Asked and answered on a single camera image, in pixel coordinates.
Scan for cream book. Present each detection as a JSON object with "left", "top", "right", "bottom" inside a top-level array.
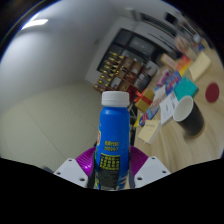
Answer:
[{"left": 137, "top": 119, "right": 162, "bottom": 145}]

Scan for small wooden frame stand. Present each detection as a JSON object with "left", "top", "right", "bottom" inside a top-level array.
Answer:
[{"left": 160, "top": 53, "right": 178, "bottom": 71}]

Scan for wooden shelf unit with trophies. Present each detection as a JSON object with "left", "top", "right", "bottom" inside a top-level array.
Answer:
[{"left": 93, "top": 51, "right": 158, "bottom": 101}]

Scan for yellow gift box red ribbon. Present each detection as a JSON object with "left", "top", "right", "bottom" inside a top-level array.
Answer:
[{"left": 134, "top": 87, "right": 156, "bottom": 114}]

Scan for orange red book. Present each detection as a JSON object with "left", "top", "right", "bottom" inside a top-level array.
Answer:
[{"left": 175, "top": 54, "right": 193, "bottom": 77}]

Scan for teal book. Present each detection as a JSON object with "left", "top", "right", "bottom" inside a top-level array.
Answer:
[{"left": 173, "top": 76, "right": 200, "bottom": 102}]

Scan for pale yellow notebook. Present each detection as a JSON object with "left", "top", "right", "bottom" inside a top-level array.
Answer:
[{"left": 188, "top": 51, "right": 212, "bottom": 82}]

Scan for white printed booklet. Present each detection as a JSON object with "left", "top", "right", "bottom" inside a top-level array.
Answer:
[{"left": 159, "top": 92, "right": 179, "bottom": 126}]

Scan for black framed glass door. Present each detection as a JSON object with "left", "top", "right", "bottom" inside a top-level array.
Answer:
[{"left": 111, "top": 28, "right": 158, "bottom": 64}]

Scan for white ceiling light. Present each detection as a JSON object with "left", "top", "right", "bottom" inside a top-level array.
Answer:
[{"left": 21, "top": 18, "right": 49, "bottom": 31}]

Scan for blue drink bottle white cap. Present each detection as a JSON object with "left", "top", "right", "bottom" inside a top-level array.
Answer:
[{"left": 93, "top": 90, "right": 132, "bottom": 192}]

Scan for flat round red coaster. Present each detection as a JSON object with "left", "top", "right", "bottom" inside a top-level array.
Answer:
[{"left": 204, "top": 82, "right": 221, "bottom": 104}]

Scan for blue picture book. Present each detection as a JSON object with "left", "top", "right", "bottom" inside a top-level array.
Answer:
[{"left": 138, "top": 98, "right": 164, "bottom": 127}]

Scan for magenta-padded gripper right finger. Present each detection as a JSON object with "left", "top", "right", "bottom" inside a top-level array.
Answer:
[{"left": 128, "top": 145, "right": 172, "bottom": 189}]

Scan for blue printed magazine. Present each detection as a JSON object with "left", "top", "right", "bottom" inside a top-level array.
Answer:
[{"left": 163, "top": 70, "right": 183, "bottom": 96}]

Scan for black mug white inside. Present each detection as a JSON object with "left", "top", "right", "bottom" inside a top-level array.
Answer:
[{"left": 172, "top": 95, "right": 206, "bottom": 138}]

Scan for pink flowers in white pot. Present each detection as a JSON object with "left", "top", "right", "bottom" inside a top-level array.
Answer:
[{"left": 174, "top": 34, "right": 189, "bottom": 51}]

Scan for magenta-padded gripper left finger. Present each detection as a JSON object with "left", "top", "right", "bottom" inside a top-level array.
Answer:
[{"left": 53, "top": 146, "right": 98, "bottom": 189}]

